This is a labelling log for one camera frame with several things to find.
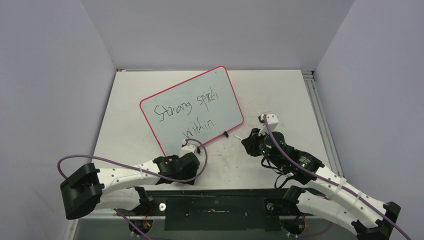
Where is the pink framed whiteboard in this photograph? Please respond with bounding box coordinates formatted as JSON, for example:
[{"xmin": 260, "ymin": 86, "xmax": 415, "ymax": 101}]
[{"xmin": 139, "ymin": 65, "xmax": 244, "ymax": 156}]

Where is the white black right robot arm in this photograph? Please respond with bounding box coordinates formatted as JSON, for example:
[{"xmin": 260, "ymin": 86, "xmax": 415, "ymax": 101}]
[{"xmin": 241, "ymin": 127, "xmax": 401, "ymax": 240}]

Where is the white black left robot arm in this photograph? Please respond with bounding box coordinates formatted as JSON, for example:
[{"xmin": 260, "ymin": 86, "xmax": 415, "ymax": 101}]
[{"xmin": 60, "ymin": 152, "xmax": 206, "ymax": 220}]

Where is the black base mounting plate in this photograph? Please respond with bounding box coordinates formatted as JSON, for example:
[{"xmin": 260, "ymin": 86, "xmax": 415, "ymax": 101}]
[{"xmin": 119, "ymin": 188, "xmax": 302, "ymax": 232}]

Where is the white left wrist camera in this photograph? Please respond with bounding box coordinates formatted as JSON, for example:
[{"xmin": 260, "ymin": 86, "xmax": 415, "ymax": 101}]
[{"xmin": 178, "ymin": 139, "xmax": 201, "ymax": 158}]

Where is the aluminium rail right side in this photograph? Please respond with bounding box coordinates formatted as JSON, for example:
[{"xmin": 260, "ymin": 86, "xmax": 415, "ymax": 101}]
[{"xmin": 301, "ymin": 70, "xmax": 344, "ymax": 177}]

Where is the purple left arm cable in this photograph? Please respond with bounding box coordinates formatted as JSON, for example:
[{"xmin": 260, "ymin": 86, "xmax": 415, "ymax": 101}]
[{"xmin": 56, "ymin": 138, "xmax": 209, "ymax": 240}]

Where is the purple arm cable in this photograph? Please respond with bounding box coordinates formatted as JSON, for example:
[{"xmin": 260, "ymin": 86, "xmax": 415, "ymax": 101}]
[
  {"xmin": 56, "ymin": 138, "xmax": 209, "ymax": 240},
  {"xmin": 262, "ymin": 114, "xmax": 412, "ymax": 240}
]

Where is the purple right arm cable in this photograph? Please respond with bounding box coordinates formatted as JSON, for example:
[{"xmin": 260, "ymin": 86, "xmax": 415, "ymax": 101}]
[{"xmin": 262, "ymin": 114, "xmax": 412, "ymax": 240}]

